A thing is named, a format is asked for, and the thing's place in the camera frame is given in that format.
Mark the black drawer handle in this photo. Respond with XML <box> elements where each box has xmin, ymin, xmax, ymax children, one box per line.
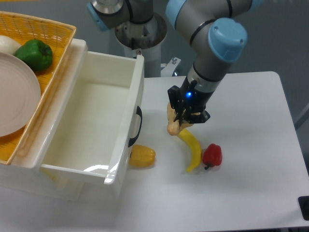
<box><xmin>128</xmin><ymin>106</ymin><xmax>143</xmax><ymax>147</ymax></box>

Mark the white onion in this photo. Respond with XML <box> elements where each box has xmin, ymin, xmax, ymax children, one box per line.
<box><xmin>0</xmin><ymin>35</ymin><xmax>21</xmax><ymax>55</ymax></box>

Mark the white drawer cabinet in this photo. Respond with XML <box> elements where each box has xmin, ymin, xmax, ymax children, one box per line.
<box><xmin>0</xmin><ymin>39</ymin><xmax>88</xmax><ymax>201</ymax></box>

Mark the yellow banana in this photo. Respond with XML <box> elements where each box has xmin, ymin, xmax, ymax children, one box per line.
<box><xmin>178</xmin><ymin>129</ymin><xmax>202</xmax><ymax>173</ymax></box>

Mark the triangle bread slice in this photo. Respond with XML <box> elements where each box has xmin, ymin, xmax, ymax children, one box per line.
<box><xmin>167</xmin><ymin>103</ymin><xmax>194</xmax><ymax>136</ymax></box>

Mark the green bell pepper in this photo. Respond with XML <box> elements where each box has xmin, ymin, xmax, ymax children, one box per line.
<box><xmin>14</xmin><ymin>39</ymin><xmax>53</xmax><ymax>72</ymax></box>

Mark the white plastic drawer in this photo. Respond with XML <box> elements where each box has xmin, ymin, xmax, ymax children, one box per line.
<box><xmin>41</xmin><ymin>52</ymin><xmax>144</xmax><ymax>196</ymax></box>

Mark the red bell pepper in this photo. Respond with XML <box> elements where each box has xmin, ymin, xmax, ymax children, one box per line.
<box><xmin>202</xmin><ymin>144</ymin><xmax>223</xmax><ymax>170</ymax></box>

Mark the yellow bell pepper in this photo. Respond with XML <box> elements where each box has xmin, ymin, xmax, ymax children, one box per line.
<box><xmin>129</xmin><ymin>145</ymin><xmax>156</xmax><ymax>168</ymax></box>

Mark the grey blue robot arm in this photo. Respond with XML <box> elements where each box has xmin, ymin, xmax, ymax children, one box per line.
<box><xmin>87</xmin><ymin>0</ymin><xmax>261</xmax><ymax>124</ymax></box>

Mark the yellow woven basket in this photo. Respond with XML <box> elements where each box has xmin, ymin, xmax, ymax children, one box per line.
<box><xmin>0</xmin><ymin>11</ymin><xmax>76</xmax><ymax>165</ymax></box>

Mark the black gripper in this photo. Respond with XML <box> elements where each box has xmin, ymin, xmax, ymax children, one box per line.
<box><xmin>168</xmin><ymin>77</ymin><xmax>214</xmax><ymax>125</ymax></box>

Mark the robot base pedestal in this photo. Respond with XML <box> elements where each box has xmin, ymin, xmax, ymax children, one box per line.
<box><xmin>115</xmin><ymin>13</ymin><xmax>167</xmax><ymax>77</ymax></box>

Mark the black corner object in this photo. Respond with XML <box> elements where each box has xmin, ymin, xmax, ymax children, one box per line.
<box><xmin>298</xmin><ymin>196</ymin><xmax>309</xmax><ymax>221</ymax></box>

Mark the pink round plate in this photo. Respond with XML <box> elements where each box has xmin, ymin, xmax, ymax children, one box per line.
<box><xmin>0</xmin><ymin>53</ymin><xmax>41</xmax><ymax>136</ymax></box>

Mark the metal mounting bracket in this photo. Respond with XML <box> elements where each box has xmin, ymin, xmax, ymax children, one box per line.
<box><xmin>160</xmin><ymin>57</ymin><xmax>181</xmax><ymax>77</ymax></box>

